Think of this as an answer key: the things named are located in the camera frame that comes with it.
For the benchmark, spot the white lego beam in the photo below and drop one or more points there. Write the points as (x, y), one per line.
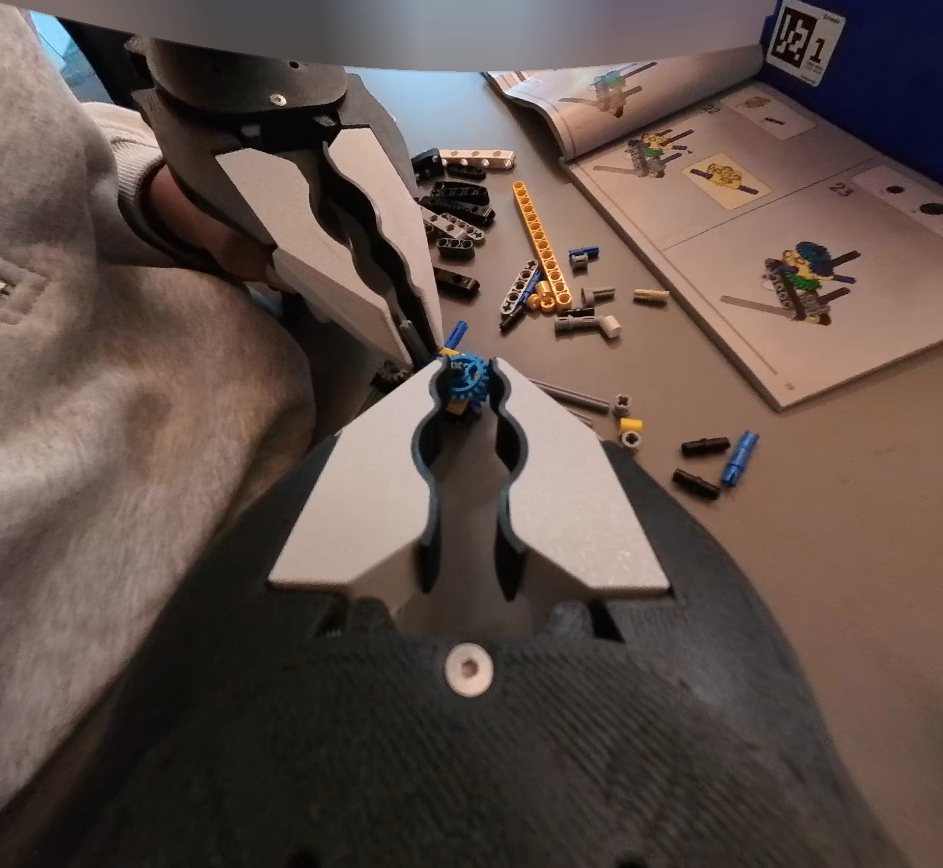
(479, 159)

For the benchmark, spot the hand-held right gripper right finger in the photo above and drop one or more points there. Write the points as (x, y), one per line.
(589, 514)

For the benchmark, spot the lego instruction booklet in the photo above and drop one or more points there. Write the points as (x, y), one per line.
(773, 256)

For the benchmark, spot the long yellow lego beam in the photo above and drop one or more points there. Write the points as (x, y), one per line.
(544, 242)

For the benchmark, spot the person's left hand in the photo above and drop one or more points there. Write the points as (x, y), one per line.
(221, 242)

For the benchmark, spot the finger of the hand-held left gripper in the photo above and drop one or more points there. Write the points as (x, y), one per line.
(295, 219)
(390, 205)

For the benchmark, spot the long grey lego axle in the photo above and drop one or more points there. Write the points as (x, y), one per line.
(574, 396)
(582, 417)

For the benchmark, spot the white grey lego connector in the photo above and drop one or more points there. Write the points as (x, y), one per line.
(582, 324)

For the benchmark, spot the yellow lego gear assembly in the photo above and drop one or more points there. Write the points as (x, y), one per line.
(460, 405)

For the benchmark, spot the long blue lego pin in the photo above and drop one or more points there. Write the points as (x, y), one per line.
(740, 459)

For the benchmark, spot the yellow lego connector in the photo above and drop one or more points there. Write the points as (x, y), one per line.
(546, 299)

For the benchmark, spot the tan lego pin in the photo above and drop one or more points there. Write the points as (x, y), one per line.
(651, 296)

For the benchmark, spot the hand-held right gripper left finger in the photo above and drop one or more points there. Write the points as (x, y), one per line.
(353, 507)

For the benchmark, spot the large blue lego gear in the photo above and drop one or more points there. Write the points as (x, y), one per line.
(465, 374)

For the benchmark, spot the blue plastic bin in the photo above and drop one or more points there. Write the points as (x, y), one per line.
(884, 72)

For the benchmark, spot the grey lego angle connector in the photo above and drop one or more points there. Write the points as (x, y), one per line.
(597, 293)

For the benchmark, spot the black curved lego panel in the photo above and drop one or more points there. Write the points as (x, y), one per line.
(426, 162)

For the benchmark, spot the short black lego liftarm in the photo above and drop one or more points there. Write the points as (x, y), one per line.
(453, 245)
(464, 171)

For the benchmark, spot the light grey thin lego liftarm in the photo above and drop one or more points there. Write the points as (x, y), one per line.
(457, 225)
(519, 286)

